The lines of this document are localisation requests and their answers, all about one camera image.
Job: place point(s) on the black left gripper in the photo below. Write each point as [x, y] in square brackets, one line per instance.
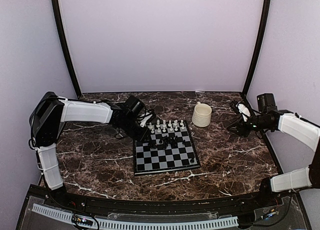
[143, 135]

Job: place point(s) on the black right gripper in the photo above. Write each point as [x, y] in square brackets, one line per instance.
[243, 130]

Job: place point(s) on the black white chessboard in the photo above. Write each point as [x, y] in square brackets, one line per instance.
[170, 148]

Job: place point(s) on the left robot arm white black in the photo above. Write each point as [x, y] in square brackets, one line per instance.
[49, 117]

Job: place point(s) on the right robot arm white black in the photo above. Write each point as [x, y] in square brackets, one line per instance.
[297, 144]

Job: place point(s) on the white chess piece corner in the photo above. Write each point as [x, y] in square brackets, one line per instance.
[151, 128]

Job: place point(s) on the pile of black chess pieces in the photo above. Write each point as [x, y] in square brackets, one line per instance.
[166, 141]

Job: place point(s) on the cream ceramic mug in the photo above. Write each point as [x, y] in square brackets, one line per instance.
[202, 114]

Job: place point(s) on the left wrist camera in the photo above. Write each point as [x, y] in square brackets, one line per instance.
[136, 110]

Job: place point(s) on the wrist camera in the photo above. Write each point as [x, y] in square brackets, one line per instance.
[136, 110]
[266, 103]

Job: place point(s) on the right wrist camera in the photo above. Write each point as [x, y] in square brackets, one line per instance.
[266, 103]

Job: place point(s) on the white slotted cable duct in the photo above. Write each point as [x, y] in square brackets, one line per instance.
[145, 223]

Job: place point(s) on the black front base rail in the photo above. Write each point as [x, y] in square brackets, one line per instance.
[244, 206]

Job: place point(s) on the left black frame post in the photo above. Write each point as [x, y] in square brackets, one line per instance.
[64, 46]

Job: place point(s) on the black frame post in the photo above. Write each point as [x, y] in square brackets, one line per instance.
[64, 46]
[257, 47]

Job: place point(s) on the right black frame post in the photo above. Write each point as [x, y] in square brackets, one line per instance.
[257, 47]

